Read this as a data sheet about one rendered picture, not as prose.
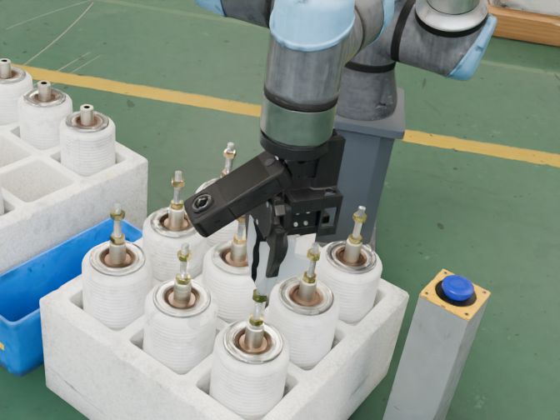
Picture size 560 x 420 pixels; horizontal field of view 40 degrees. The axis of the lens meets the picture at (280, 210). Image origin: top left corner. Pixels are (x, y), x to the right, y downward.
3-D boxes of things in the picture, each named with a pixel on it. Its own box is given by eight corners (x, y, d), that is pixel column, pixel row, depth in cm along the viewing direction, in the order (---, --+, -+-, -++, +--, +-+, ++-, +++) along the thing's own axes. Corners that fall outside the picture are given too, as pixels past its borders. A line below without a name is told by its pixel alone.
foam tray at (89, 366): (209, 270, 144) (217, 191, 134) (387, 373, 128) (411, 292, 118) (45, 387, 117) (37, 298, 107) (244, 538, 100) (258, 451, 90)
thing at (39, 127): (54, 162, 156) (49, 82, 145) (85, 182, 151) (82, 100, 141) (13, 179, 149) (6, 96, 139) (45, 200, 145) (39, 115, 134)
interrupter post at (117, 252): (118, 252, 106) (118, 233, 105) (130, 261, 105) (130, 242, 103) (105, 260, 105) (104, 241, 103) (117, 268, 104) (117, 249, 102)
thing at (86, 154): (92, 186, 150) (90, 104, 140) (126, 207, 146) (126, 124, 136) (52, 205, 144) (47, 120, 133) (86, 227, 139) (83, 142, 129)
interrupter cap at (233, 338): (260, 376, 91) (261, 372, 90) (210, 346, 94) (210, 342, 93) (294, 342, 96) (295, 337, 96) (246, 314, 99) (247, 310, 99)
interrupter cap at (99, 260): (120, 237, 109) (120, 232, 109) (157, 261, 106) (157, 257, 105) (77, 259, 104) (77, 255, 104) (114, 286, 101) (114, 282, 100)
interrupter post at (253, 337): (255, 353, 94) (257, 334, 92) (239, 344, 95) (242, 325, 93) (266, 343, 95) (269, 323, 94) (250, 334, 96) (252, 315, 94)
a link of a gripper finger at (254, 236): (296, 282, 92) (307, 222, 87) (249, 289, 90) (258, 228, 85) (286, 265, 94) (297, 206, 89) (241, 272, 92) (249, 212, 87)
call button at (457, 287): (447, 281, 100) (451, 269, 99) (475, 295, 98) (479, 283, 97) (433, 296, 97) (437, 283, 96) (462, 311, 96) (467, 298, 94)
